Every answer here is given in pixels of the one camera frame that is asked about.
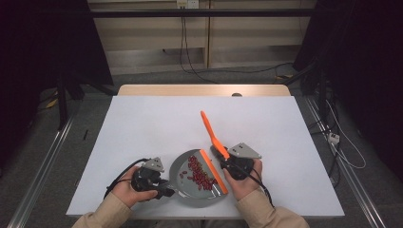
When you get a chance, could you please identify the white wall socket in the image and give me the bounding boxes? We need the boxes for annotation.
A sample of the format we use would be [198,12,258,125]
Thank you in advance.
[176,0,200,10]

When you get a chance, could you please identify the right hand-held gripper black cable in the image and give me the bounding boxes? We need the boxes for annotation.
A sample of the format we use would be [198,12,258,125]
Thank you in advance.
[226,161,276,208]

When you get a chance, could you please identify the black hanging cable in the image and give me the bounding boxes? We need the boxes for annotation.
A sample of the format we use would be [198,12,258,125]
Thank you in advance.
[179,15,221,85]

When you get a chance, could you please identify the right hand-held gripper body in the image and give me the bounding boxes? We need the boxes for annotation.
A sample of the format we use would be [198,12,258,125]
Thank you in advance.
[221,142,262,181]

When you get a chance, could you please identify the person's left hand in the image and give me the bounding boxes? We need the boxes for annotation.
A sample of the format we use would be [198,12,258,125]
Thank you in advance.
[111,167,159,208]

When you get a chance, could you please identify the white cable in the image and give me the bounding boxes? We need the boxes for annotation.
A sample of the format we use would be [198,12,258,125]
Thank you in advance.
[326,99,367,170]

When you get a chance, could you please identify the black curtain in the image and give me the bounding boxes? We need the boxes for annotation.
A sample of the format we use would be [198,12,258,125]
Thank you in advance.
[293,0,403,174]
[0,0,114,169]

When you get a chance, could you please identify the orange brush with grey bristles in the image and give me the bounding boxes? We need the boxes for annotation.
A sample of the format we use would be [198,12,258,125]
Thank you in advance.
[200,109,231,161]

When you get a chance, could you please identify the aluminium floor rail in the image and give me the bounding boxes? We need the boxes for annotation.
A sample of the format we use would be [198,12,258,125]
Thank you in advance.
[8,117,74,228]
[303,96,387,228]

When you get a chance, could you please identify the person's right hand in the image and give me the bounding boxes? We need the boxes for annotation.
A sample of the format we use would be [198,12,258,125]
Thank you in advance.
[222,159,264,202]

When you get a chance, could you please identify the hand-held gripper black cable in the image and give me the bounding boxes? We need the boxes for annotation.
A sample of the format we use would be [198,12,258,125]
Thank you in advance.
[104,157,150,200]
[226,161,276,208]

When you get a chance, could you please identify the red kidney beans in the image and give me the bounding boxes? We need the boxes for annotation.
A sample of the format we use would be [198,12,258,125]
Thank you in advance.
[179,155,219,192]

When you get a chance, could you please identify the white table cover sheet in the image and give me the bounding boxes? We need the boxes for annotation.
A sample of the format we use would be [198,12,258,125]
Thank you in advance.
[66,95,345,219]

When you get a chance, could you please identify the black horizontal bar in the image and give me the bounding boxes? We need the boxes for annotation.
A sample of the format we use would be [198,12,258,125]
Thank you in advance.
[89,9,317,18]

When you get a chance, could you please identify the wooden table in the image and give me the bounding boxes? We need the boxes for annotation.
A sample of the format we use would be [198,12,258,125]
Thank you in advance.
[117,84,292,97]

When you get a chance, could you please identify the grey dustpan with orange edge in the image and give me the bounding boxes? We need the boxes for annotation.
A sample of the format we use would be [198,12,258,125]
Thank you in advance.
[168,148,230,208]

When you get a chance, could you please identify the black metal stand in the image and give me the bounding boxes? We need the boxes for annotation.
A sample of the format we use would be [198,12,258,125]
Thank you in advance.
[283,61,331,123]
[55,70,117,131]

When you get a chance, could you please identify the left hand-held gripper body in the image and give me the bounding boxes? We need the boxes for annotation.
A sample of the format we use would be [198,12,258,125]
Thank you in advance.
[131,157,165,192]

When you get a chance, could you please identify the left hand-held gripper black cable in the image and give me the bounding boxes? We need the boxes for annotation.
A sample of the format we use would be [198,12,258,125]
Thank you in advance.
[104,157,150,200]

